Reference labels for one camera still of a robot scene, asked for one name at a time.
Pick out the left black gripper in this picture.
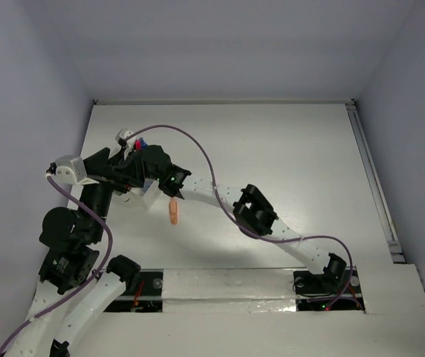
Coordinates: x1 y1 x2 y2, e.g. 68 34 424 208
82 145 146 239

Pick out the orange highlighter pen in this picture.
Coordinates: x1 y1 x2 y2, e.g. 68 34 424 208
169 198 179 225

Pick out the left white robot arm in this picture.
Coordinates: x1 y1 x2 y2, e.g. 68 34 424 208
0 147 140 356

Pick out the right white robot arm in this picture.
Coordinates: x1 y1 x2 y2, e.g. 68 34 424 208
117 138 346 294

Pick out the white perforated organizer box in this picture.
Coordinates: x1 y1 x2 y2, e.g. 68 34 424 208
112 179 162 210

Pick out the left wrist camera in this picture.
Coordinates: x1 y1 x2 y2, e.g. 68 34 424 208
46 155 99 186

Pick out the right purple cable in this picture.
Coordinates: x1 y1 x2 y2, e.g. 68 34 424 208
125 124 354 312

